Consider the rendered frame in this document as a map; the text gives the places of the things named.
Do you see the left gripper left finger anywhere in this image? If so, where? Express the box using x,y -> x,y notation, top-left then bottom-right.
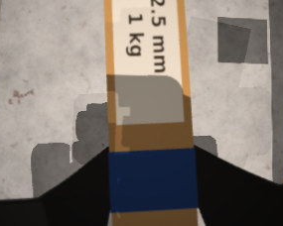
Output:
0,146 -> 110,226

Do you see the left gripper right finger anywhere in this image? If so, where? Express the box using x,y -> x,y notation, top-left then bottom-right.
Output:
194,145 -> 283,226

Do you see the brown rectangular pack with blue band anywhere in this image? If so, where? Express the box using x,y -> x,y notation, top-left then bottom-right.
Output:
104,0 -> 199,226

